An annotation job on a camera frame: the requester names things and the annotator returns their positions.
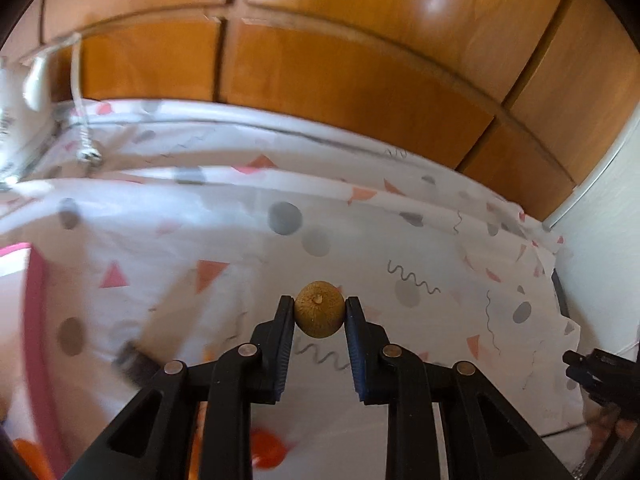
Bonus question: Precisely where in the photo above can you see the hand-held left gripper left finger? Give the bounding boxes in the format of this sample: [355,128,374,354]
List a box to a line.
[62,295,296,480]

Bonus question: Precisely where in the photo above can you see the small brown longan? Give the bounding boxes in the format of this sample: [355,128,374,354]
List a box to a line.
[294,281,347,339]

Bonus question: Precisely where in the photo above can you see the white patterned plastic tablecloth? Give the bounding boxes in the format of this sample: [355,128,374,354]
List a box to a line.
[0,100,583,480]

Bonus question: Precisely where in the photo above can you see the pink shallow cardboard tray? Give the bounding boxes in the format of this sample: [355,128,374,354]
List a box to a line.
[0,242,68,480]

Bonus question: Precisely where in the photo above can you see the white power cord with plug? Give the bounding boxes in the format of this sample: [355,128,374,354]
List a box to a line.
[30,32,103,168]

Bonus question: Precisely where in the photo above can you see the orange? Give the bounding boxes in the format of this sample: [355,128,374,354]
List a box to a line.
[0,437,53,480]
[189,405,207,480]

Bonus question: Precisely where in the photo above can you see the small red fruit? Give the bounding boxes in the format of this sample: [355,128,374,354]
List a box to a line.
[250,427,297,471]

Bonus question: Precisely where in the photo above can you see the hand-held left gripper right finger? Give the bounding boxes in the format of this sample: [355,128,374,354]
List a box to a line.
[345,296,571,480]

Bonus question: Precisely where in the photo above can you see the dark sugarcane piece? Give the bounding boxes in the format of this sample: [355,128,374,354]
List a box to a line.
[112,340,162,387]

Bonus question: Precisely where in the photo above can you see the person's right hand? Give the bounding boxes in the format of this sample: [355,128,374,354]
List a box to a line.
[597,412,637,461]

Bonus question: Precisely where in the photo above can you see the white floral ceramic kettle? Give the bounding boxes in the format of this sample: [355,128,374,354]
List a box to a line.
[0,55,51,186]

